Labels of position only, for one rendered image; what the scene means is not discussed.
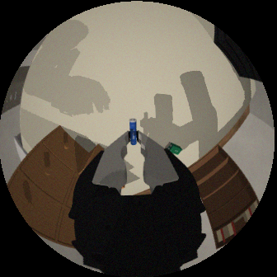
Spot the brown wooden chest of drawers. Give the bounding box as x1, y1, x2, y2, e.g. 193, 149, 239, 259
7, 126, 89, 249

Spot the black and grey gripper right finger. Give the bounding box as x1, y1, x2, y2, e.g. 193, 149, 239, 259
136, 130, 206, 213

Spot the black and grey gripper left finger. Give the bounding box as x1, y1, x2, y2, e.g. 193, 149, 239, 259
68, 131, 130, 219

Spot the brown wooden drawer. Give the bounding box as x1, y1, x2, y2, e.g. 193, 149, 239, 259
21, 145, 74, 203
65, 177, 78, 209
8, 171, 62, 239
78, 144, 104, 176
43, 128, 86, 172
58, 209, 76, 245

